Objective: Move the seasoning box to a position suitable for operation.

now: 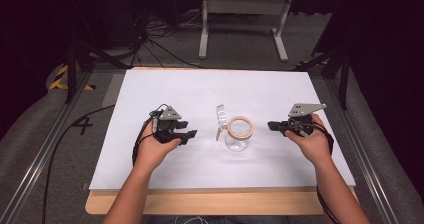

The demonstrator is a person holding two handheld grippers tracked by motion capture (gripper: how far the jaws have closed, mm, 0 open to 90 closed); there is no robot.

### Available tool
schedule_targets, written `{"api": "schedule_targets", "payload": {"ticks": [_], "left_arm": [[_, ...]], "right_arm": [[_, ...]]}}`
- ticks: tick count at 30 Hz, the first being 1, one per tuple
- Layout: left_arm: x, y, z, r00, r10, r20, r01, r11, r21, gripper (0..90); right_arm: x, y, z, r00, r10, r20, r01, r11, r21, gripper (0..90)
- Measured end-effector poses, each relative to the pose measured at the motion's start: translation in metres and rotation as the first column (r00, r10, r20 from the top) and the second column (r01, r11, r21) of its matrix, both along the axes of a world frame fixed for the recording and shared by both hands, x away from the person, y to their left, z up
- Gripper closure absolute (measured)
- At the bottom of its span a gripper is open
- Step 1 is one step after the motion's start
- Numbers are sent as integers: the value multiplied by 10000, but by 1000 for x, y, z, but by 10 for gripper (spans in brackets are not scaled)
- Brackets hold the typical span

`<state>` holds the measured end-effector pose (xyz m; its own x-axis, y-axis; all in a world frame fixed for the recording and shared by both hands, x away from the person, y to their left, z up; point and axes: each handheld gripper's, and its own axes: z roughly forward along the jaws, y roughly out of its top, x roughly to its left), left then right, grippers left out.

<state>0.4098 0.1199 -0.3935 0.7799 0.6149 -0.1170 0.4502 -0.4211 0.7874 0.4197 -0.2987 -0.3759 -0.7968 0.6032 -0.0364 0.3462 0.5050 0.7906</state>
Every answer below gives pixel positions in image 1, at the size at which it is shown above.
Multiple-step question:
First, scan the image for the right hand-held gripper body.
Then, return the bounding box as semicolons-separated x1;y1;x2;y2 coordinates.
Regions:
282;102;328;139

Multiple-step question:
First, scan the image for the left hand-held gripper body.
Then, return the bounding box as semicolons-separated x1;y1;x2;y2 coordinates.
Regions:
149;104;183;146

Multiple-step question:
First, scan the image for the person's right hand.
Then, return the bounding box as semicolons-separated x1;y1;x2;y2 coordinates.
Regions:
284;113;335;168

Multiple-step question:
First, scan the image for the person's left hand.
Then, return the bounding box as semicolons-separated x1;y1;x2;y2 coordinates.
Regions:
134;117;183;176

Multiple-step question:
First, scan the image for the white table cover board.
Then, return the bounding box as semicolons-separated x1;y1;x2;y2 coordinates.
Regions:
88;68;357;192

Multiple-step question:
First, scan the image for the clear glass jar beige rim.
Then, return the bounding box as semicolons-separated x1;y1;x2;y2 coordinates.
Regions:
224;115;255;153

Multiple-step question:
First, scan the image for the wooden table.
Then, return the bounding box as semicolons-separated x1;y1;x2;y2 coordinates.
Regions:
84;66;360;217

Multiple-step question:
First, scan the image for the black floor tape mark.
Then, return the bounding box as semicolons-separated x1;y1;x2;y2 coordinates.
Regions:
71;116;95;136

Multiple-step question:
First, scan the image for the yellow black hazard tape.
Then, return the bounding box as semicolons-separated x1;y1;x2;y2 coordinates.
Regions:
48;64;97;92

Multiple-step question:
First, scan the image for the grey metal stand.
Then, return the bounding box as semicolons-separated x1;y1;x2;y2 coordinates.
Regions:
198;0;295;63

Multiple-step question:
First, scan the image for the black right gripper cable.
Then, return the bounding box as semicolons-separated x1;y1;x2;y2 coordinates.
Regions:
297;119;342;224

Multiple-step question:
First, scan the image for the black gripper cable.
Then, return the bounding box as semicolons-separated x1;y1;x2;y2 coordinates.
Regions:
131;103;169;168
297;119;342;224

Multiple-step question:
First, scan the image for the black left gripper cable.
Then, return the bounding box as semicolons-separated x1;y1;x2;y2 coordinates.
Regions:
131;103;169;168

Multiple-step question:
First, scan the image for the aluminium floor rail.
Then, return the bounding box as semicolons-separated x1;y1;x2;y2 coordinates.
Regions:
323;73;403;224
0;69;95;224

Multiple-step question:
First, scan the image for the bundle of black floor cables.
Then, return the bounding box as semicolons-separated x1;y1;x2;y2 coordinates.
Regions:
129;8;205;70

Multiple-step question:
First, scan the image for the thin white cord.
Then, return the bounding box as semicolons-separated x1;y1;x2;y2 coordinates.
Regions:
173;215;210;224

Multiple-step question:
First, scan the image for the black floor cable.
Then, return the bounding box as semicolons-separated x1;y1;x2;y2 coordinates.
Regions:
41;104;116;224

